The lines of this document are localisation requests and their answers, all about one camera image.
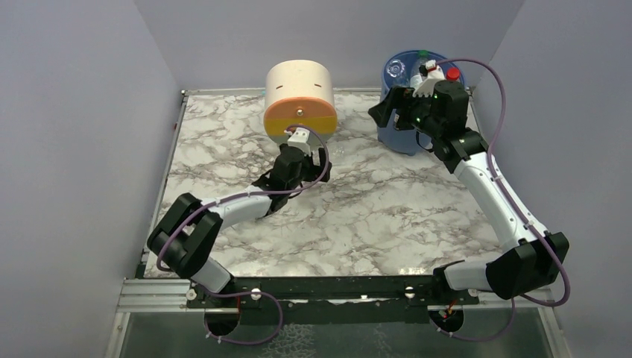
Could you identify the clear unlabelled bottle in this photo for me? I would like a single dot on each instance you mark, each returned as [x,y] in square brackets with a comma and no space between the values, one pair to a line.
[336,151]

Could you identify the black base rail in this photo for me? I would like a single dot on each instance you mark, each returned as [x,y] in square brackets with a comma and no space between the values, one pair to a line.
[277,301]

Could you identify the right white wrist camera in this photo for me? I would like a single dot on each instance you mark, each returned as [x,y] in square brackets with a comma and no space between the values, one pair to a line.
[434,74]

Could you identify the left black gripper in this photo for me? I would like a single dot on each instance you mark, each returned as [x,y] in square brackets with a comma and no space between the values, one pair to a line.
[298,159]

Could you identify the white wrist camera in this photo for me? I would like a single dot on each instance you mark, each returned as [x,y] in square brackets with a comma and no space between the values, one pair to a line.
[299,138]
[434,74]

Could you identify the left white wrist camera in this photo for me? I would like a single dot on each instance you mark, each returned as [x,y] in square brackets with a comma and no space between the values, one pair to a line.
[299,138]

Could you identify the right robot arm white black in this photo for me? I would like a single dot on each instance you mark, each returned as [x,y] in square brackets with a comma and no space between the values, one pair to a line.
[532,255]

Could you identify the blue plastic bin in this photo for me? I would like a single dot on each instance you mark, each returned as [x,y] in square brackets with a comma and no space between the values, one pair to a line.
[409,142]

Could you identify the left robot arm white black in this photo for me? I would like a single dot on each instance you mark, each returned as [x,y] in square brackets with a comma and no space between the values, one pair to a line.
[185,235]

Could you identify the red nongfu label bottle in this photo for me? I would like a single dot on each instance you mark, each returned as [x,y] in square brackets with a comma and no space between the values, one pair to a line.
[453,74]

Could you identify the clear blue tinted bottle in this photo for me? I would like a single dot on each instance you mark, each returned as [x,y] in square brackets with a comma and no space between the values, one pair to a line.
[396,73]

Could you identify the green white label bottle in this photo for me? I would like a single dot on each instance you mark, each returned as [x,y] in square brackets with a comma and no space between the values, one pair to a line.
[416,76]

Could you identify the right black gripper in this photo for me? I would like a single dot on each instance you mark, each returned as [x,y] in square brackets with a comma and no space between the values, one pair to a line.
[398,104]

